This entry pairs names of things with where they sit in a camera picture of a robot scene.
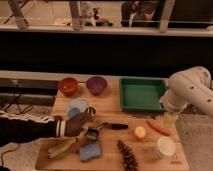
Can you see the person's dark hand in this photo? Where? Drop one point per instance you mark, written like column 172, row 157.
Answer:
column 74, row 126

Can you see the blue sponge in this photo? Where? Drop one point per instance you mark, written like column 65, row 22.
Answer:
column 89, row 152

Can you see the small round metal tin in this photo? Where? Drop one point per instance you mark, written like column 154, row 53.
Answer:
column 92, row 110

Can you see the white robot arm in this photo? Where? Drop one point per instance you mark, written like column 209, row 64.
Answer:
column 190, row 86

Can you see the forearm in black striped sleeve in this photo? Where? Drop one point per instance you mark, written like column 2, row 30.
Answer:
column 25, row 128

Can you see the red bowl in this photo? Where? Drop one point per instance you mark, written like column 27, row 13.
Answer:
column 68, row 86

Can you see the purple bowl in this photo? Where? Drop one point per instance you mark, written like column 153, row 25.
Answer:
column 96, row 85

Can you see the blue cup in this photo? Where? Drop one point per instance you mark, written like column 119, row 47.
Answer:
column 73, row 112

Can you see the wooden board table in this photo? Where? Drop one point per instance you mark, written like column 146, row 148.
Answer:
column 108, row 110

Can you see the brown pine cone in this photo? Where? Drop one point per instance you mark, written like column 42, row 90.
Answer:
column 129, row 160

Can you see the yellow orange ball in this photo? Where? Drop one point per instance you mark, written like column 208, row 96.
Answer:
column 140, row 132

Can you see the green plastic tray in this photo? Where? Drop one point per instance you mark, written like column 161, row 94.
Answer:
column 141, row 95

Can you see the orange carrot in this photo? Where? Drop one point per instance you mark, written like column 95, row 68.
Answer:
column 158, row 128

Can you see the white lidded jar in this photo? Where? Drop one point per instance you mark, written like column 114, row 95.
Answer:
column 165, row 147

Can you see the person in background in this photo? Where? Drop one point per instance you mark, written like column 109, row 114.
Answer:
column 138, row 13

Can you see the black handled scraper tool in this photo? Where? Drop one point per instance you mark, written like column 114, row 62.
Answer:
column 92, row 133

